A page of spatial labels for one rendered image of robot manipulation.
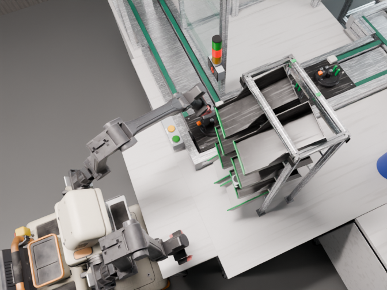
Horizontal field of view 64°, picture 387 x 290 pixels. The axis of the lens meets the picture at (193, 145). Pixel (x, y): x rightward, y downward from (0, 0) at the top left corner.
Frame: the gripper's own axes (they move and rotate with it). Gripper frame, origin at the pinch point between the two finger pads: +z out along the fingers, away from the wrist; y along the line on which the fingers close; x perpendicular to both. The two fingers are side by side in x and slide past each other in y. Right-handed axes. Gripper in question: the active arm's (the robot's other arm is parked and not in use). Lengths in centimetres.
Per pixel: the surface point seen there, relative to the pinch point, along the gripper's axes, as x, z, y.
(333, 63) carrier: -58, 66, 6
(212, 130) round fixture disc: 10.6, 15.2, -3.0
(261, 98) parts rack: -31, -35, -33
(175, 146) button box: 30.5, 5.7, -0.4
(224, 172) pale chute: 13.7, 9.7, -29.0
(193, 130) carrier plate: 18.6, 11.6, 3.0
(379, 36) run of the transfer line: -88, 91, 11
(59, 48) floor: 128, 41, 209
